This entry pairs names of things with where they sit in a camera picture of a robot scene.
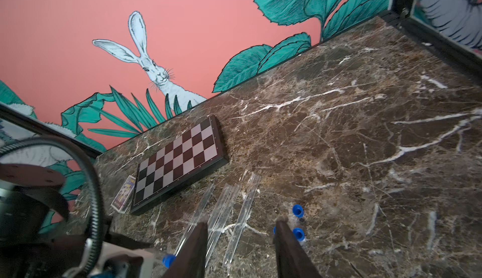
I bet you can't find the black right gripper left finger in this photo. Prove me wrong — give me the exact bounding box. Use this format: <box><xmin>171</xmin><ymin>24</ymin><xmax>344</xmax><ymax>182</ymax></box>
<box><xmin>162</xmin><ymin>222</ymin><xmax>208</xmax><ymax>278</ymax></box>

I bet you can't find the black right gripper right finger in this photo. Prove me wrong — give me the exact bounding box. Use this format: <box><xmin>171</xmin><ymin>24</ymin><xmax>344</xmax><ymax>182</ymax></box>
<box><xmin>274</xmin><ymin>219</ymin><xmax>322</xmax><ymax>278</ymax></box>

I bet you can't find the blue rubber stopper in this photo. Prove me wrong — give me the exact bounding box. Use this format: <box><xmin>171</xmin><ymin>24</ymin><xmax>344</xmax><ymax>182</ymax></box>
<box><xmin>292</xmin><ymin>204</ymin><xmax>305</xmax><ymax>218</ymax></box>
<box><xmin>292</xmin><ymin>228</ymin><xmax>306</xmax><ymax>242</ymax></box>

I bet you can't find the clear test tube blue stopper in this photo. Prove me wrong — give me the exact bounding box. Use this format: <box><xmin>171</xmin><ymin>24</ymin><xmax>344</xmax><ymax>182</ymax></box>
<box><xmin>163</xmin><ymin>183</ymin><xmax>215</xmax><ymax>269</ymax></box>
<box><xmin>223</xmin><ymin>173</ymin><xmax>261</xmax><ymax>267</ymax></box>
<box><xmin>205</xmin><ymin>183</ymin><xmax>240</xmax><ymax>268</ymax></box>
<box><xmin>210</xmin><ymin>170</ymin><xmax>247</xmax><ymax>239</ymax></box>

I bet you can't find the brown checkered chess board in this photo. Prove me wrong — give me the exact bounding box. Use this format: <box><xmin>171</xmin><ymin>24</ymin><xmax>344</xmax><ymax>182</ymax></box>
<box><xmin>130</xmin><ymin>115</ymin><xmax>228</xmax><ymax>216</ymax></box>

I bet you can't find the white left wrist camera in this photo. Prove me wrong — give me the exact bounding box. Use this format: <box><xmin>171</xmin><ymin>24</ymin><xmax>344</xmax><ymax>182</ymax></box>
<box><xmin>87</xmin><ymin>242</ymin><xmax>154</xmax><ymax>278</ymax></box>

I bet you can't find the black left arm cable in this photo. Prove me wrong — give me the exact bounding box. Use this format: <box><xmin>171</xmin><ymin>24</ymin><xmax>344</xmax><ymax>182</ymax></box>
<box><xmin>0</xmin><ymin>135</ymin><xmax>105</xmax><ymax>278</ymax></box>

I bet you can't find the black frame post left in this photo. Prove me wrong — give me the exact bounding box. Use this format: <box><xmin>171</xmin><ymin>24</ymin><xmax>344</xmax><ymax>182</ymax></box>
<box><xmin>1</xmin><ymin>102</ymin><xmax>102</xmax><ymax>159</ymax></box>

